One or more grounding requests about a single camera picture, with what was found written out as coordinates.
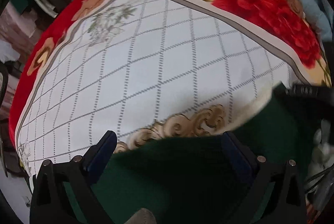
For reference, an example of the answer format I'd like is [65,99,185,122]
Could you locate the green white varsity jacket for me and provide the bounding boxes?
[62,83,309,224]

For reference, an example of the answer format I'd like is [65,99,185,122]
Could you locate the grey gloved hand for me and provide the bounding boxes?
[125,208,157,224]

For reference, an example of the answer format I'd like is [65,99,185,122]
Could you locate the light blue cloth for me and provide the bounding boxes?
[299,0,333,43]

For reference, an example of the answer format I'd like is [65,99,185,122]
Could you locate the red floral blanket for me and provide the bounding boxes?
[8,0,332,148]

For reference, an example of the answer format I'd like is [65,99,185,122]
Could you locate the white quilted bed cover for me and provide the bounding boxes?
[15,0,311,176]

